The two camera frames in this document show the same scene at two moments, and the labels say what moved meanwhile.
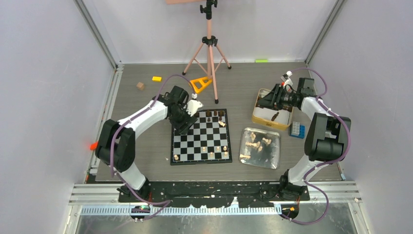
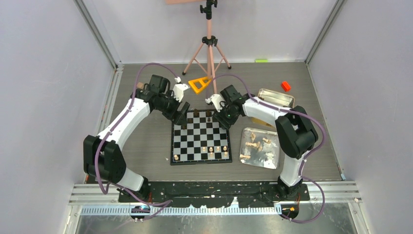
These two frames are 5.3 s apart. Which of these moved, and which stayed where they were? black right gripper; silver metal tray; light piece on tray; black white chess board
Moved: black right gripper
Stayed: light piece on tray; black white chess board; silver metal tray
